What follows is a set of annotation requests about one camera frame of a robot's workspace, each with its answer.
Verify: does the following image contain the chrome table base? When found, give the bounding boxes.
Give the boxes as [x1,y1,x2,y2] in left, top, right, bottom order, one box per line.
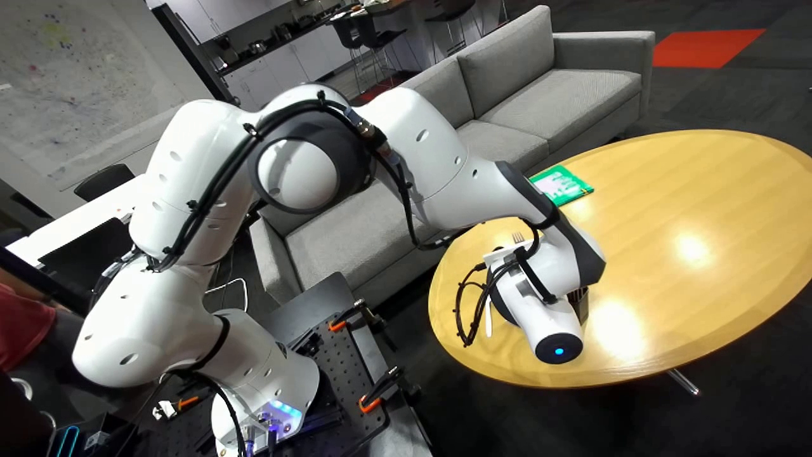
[664,365,705,402]

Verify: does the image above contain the orange black bar clamp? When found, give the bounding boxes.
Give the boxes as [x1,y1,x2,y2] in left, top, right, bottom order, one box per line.
[325,298,372,338]
[355,365,405,418]
[149,389,207,425]

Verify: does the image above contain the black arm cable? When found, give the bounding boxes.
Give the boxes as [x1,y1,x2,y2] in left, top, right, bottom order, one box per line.
[157,96,545,351]

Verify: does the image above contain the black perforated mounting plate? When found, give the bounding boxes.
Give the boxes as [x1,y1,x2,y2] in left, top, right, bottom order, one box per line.
[290,320,405,457]

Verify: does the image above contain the green printed sheet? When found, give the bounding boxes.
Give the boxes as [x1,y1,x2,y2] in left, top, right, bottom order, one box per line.
[525,162,597,207]

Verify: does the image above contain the white board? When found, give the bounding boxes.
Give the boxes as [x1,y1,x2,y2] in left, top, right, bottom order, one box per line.
[3,171,157,271]

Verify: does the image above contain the red fabric object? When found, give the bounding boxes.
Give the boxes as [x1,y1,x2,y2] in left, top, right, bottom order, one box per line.
[0,277,58,376]

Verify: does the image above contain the grey sofa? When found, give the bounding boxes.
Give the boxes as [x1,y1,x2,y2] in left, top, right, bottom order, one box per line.
[246,3,659,310]

